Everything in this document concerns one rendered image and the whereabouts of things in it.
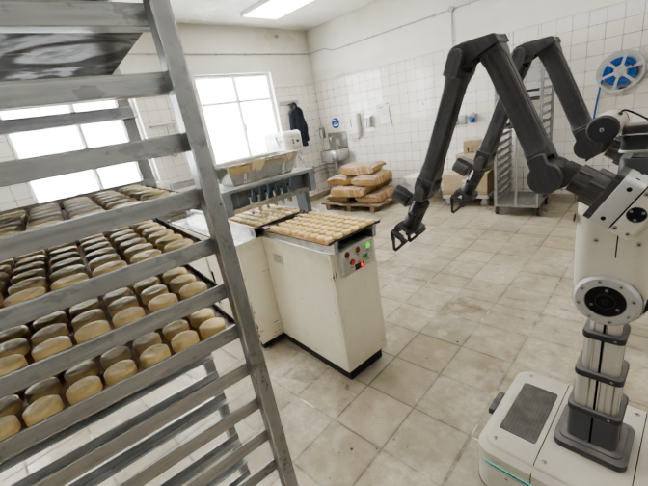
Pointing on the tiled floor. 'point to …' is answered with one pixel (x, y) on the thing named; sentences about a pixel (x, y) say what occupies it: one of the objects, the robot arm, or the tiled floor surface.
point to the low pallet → (359, 204)
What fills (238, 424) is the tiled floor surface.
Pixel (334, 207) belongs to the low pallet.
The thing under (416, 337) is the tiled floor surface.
